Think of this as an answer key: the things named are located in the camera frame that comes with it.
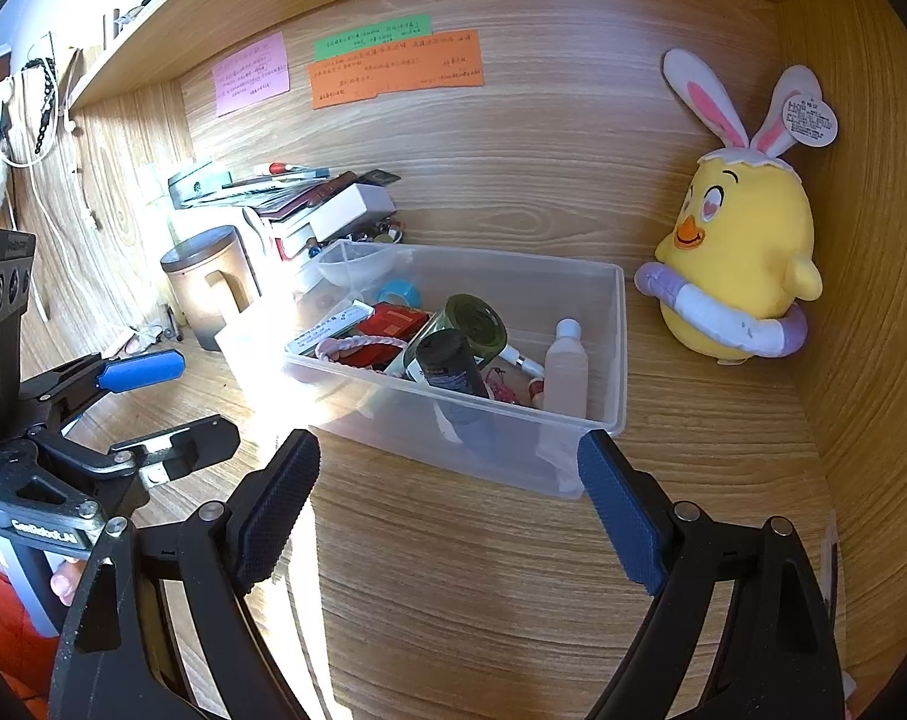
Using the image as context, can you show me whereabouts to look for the dark green spray bottle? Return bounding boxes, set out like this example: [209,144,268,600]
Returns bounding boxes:
[404,294,509,383]

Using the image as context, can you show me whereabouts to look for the pink paper note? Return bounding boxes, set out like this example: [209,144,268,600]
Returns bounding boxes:
[212,31,291,117]

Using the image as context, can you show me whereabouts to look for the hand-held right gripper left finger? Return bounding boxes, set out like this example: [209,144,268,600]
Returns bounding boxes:
[49,429,323,720]

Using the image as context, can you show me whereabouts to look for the small translucent bottle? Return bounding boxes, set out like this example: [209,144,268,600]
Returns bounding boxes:
[543,319,590,417]

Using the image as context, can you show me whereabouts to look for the blue tape roll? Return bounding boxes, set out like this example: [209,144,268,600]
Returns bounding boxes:
[377,281,425,310]

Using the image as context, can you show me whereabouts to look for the red ribbon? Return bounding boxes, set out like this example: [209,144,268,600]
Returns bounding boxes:
[356,302,432,372]

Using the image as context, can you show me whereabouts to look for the pink braided bracelet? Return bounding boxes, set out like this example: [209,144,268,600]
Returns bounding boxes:
[314,334,410,368]

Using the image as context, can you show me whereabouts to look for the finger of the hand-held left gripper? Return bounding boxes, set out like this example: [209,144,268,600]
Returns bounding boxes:
[37,414,242,485]
[22,349,187,421]

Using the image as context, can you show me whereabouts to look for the stack of books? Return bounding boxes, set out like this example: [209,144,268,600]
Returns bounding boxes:
[169,161,402,263]

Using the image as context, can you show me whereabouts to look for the black bottle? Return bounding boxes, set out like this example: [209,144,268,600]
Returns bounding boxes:
[415,328,488,398]

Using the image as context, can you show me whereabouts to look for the green paper note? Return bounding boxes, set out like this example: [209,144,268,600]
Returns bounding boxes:
[313,15,432,61]

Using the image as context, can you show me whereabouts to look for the white ointment tube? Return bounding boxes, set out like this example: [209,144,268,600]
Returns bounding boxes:
[287,302,376,353]

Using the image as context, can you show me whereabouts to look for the pink eyeglasses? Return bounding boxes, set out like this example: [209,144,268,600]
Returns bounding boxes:
[119,326,171,355]

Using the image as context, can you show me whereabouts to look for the clear plastic storage box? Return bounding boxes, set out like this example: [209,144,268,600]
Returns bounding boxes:
[217,240,627,500]

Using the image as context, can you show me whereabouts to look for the white cardboard box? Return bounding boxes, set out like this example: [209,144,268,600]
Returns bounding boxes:
[307,184,398,241]

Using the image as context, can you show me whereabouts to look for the orange paper note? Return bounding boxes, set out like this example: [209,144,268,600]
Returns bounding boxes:
[308,28,486,110]

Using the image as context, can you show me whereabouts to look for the yellow chick plush toy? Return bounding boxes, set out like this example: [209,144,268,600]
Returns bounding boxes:
[633,47,840,367]

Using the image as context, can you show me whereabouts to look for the person's left hand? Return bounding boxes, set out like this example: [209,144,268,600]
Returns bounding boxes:
[50,556,89,607]

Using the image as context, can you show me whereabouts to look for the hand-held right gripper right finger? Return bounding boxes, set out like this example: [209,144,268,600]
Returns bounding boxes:
[577,429,848,720]

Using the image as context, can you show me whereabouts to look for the black chain strap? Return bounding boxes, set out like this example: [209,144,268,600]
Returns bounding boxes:
[29,56,59,158]

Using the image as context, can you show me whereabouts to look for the brown lidded mug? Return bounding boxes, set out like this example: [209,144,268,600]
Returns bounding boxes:
[160,225,263,352]

